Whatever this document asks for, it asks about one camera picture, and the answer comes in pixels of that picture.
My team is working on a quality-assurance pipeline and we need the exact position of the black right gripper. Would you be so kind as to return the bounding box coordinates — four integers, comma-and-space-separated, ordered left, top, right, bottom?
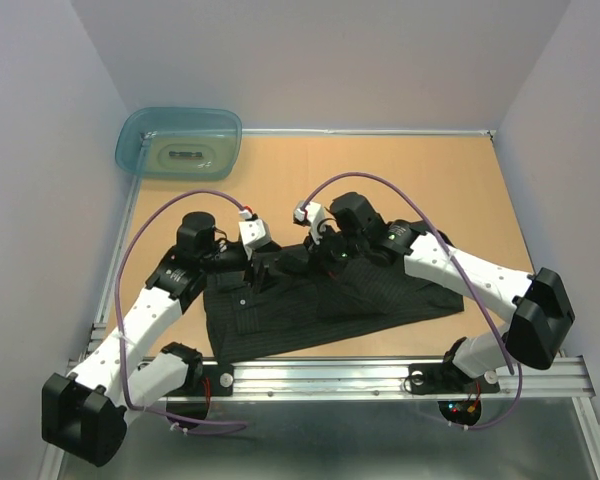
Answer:
303, 222, 367, 279

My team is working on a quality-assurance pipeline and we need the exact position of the aluminium front rail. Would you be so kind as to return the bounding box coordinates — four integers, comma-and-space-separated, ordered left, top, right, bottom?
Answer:
67, 355, 595, 401

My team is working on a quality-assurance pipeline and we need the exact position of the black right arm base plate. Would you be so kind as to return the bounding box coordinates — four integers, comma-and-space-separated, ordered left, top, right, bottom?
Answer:
406, 363, 500, 395

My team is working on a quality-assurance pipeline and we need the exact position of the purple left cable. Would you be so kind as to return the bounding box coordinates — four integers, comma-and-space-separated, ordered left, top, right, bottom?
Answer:
113, 188, 249, 436

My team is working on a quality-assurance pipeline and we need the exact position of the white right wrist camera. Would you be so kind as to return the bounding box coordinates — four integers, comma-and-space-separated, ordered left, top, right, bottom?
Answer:
293, 201, 326, 244

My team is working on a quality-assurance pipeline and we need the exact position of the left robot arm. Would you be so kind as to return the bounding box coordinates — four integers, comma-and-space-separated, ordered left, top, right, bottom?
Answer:
41, 210, 272, 466

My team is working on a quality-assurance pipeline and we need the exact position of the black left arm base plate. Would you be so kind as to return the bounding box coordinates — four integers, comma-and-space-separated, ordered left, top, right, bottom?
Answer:
168, 363, 235, 398

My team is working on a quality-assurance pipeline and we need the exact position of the blue transparent plastic bin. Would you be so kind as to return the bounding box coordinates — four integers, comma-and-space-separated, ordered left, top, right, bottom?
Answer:
115, 107, 242, 182

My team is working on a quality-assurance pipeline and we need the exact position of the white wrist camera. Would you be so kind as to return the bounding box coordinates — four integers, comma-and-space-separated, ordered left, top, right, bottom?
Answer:
238, 208, 272, 259
293, 201, 326, 244

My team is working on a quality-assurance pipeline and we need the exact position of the black pinstriped long sleeve shirt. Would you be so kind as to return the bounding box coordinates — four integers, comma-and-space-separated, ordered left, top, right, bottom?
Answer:
203, 245, 464, 363

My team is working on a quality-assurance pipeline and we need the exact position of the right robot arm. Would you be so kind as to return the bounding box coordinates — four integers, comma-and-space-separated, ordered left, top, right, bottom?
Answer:
293, 192, 575, 395

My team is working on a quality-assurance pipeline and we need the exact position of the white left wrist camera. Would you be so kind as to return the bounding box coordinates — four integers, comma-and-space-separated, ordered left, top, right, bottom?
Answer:
238, 208, 272, 259

